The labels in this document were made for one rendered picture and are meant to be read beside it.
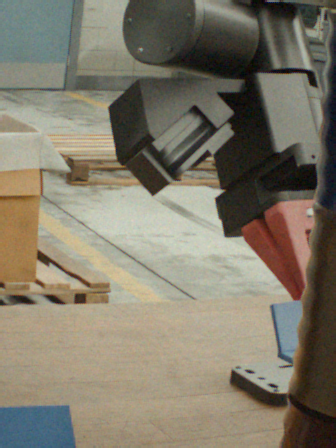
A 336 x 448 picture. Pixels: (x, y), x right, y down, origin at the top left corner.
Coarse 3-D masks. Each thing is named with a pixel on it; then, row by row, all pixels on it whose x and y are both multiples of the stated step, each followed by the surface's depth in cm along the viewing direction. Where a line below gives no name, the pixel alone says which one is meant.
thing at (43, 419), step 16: (0, 416) 66; (16, 416) 67; (32, 416) 67; (48, 416) 67; (64, 416) 68; (0, 432) 66; (16, 432) 66; (32, 432) 67; (48, 432) 67; (64, 432) 67
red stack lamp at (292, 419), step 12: (288, 396) 22; (288, 408) 22; (300, 408) 21; (288, 420) 22; (300, 420) 21; (312, 420) 21; (324, 420) 21; (288, 432) 22; (300, 432) 21; (312, 432) 21; (324, 432) 21; (288, 444) 22; (300, 444) 21; (312, 444) 21; (324, 444) 21
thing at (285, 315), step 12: (300, 300) 71; (276, 312) 70; (288, 312) 70; (300, 312) 71; (276, 324) 70; (288, 324) 70; (276, 336) 70; (288, 336) 70; (288, 348) 69; (288, 360) 68
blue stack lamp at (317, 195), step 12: (324, 72) 21; (324, 84) 21; (324, 96) 21; (324, 108) 21; (324, 120) 21; (324, 132) 21; (324, 144) 21; (324, 156) 21; (324, 168) 21; (324, 180) 21; (324, 192) 21; (324, 204) 21
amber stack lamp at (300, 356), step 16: (320, 208) 21; (320, 224) 21; (320, 240) 21; (320, 256) 21; (320, 272) 21; (320, 288) 21; (304, 304) 21; (320, 304) 21; (304, 320) 21; (320, 320) 21; (304, 336) 21; (320, 336) 21; (304, 352) 21; (320, 352) 21; (304, 368) 21; (320, 368) 21; (288, 384) 22; (304, 384) 21; (320, 384) 21; (304, 400) 21; (320, 400) 21
